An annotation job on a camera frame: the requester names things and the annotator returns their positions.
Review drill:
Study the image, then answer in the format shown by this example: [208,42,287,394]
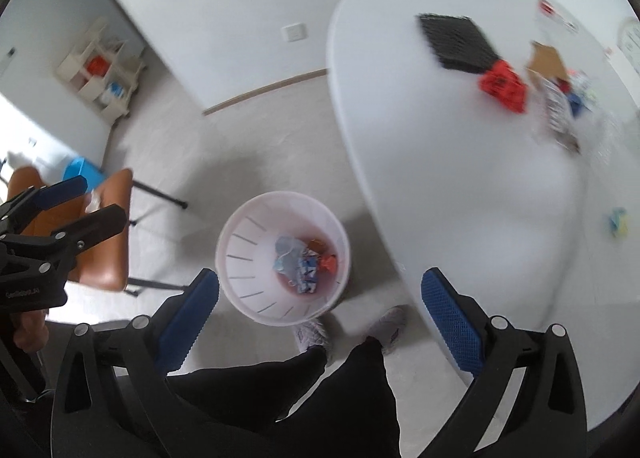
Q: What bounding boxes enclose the brown cardboard piece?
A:
[524,40,571,85]

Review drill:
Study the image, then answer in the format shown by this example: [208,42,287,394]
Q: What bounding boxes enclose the brown chair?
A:
[7,167,189,297]

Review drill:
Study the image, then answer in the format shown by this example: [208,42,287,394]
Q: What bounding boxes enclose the person's left hand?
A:
[12,310,50,353]

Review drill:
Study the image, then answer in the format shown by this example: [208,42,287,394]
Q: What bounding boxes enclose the cream shelf unit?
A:
[55,17,147,127]

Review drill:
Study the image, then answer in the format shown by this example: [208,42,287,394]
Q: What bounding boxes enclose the white sneaker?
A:
[294,317,334,365]
[372,305,409,355]

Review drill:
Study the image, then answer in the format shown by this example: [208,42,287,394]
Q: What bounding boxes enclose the white slotted waste bin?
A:
[215,191,352,327]

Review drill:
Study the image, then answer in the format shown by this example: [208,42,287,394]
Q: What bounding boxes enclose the person's black trousers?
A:
[165,337,402,458]

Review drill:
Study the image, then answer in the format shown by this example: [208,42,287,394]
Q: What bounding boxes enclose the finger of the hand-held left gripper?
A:
[0,205,128,285]
[0,175,89,235]

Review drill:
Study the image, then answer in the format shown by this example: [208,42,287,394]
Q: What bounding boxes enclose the yellow and blue crumpled wrapper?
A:
[608,207,629,238]

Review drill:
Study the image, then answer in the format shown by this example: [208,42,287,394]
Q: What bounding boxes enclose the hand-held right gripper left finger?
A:
[50,267,220,458]

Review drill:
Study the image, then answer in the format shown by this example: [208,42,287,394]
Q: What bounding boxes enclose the blue and white wrapper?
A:
[295,249,323,295]

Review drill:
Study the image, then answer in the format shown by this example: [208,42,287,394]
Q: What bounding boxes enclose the blue plastic box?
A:
[62,157,107,189]

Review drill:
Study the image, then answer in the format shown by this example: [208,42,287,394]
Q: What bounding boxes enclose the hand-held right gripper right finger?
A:
[415,267,588,458]

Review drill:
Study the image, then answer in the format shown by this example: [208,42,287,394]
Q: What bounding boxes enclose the light blue face mask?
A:
[273,236,307,275]

